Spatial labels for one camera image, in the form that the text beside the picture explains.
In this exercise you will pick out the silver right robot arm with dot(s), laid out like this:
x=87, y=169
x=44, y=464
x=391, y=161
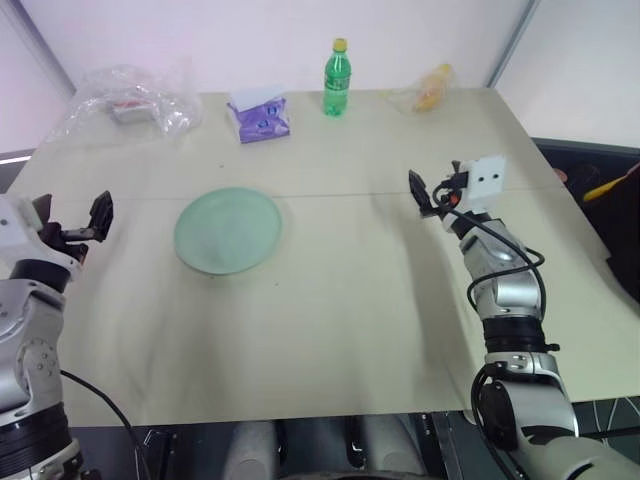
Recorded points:
x=520, y=300

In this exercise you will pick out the black panel with white lines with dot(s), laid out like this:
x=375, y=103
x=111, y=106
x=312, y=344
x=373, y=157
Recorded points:
x=607, y=415

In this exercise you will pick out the dark side table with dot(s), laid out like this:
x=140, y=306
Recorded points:
x=12, y=172

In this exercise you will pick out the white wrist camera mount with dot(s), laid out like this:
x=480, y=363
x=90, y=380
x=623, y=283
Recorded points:
x=484, y=182
x=12, y=230

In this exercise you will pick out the grey rounded shape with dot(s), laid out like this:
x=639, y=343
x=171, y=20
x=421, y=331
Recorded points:
x=390, y=445
x=255, y=450

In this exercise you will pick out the white tissue pack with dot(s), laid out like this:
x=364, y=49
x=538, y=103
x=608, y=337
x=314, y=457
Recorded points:
x=252, y=96

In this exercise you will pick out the small box with red print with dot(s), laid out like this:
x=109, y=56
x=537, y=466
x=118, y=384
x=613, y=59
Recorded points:
x=131, y=111

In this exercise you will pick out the blurry yellow banana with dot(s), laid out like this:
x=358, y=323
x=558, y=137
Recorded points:
x=431, y=90

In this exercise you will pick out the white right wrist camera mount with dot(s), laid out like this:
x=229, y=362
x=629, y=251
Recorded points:
x=484, y=182

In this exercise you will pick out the grey window frame post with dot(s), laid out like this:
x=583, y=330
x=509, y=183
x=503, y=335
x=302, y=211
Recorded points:
x=42, y=50
x=515, y=40

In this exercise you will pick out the purple tissue pack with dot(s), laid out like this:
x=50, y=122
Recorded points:
x=262, y=124

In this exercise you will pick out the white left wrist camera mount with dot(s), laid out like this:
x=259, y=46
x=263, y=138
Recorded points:
x=12, y=230

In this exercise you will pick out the light green round plate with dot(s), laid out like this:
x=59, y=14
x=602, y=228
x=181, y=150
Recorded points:
x=227, y=231

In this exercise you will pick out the yellow stick-shaped object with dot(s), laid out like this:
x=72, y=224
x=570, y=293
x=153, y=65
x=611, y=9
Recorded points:
x=600, y=191

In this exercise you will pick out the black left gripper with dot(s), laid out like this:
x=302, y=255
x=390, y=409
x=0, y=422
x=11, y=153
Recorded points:
x=62, y=238

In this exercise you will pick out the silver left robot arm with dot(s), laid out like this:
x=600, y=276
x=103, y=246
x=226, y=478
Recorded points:
x=27, y=330

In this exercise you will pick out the green bottle with yellow cap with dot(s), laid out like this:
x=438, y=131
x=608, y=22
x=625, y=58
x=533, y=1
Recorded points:
x=336, y=80

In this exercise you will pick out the black bin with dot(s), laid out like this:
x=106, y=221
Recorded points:
x=565, y=160

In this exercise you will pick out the clear crumpled plastic bag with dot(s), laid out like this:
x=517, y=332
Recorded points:
x=170, y=107

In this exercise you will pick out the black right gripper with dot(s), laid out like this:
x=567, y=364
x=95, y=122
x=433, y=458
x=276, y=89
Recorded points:
x=450, y=197

